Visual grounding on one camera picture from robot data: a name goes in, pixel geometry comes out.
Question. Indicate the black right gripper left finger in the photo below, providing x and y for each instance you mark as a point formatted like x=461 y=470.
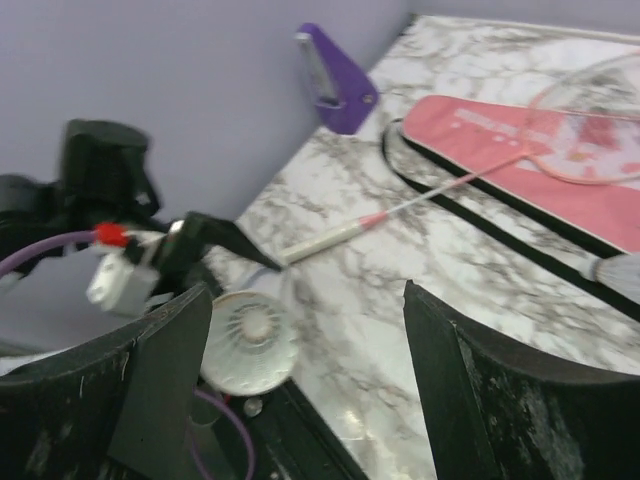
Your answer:
x=113 y=408

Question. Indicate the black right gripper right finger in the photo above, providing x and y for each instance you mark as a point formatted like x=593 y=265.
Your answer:
x=496 y=408

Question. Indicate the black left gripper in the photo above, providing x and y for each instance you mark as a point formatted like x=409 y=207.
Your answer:
x=166 y=264

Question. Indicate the grey shuttlecock tube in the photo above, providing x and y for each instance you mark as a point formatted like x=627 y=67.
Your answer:
x=233 y=372

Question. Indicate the white plastic shuttlecock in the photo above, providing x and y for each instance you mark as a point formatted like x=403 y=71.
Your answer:
x=253 y=328

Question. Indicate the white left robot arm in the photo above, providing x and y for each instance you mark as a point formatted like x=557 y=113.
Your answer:
x=104 y=199

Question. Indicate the pink left badminton racket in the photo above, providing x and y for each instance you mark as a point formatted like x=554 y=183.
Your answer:
x=582 y=130

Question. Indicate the purple metronome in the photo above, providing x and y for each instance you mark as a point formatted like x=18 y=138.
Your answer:
x=342 y=92

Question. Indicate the pink racket cover bag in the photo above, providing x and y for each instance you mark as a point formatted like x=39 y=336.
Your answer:
x=602 y=219

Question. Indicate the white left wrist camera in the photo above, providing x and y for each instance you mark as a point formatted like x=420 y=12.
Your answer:
x=125 y=277

